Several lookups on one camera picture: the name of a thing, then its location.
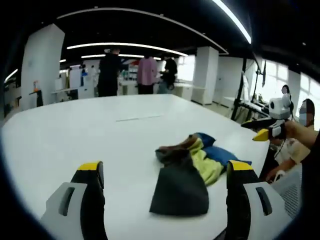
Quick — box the multicoloured long-sleeved garment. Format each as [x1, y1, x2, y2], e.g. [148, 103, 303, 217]
[149, 132, 252, 216]

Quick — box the black cabinet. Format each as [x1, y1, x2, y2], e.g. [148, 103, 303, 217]
[29, 89, 44, 108]

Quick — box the person's right hand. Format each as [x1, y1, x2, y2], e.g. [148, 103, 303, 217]
[282, 119, 300, 140]

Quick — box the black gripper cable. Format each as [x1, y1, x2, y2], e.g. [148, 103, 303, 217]
[273, 138, 288, 161]

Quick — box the black metal stand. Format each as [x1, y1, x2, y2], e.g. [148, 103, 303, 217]
[230, 58, 267, 121]

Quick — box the white square pillar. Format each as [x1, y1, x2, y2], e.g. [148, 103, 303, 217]
[20, 23, 66, 111]
[191, 46, 220, 105]

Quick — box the long ceiling light strip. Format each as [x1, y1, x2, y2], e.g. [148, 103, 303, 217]
[66, 42, 189, 57]

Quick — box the curved ceiling light strip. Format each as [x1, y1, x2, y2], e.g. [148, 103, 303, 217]
[212, 0, 253, 44]

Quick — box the grey mesh office chair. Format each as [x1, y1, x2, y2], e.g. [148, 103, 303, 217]
[270, 164, 304, 219]

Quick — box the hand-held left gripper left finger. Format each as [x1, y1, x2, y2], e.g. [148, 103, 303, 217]
[39, 161, 108, 240]

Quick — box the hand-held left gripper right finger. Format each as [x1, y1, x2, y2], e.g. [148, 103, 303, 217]
[224, 160, 293, 240]

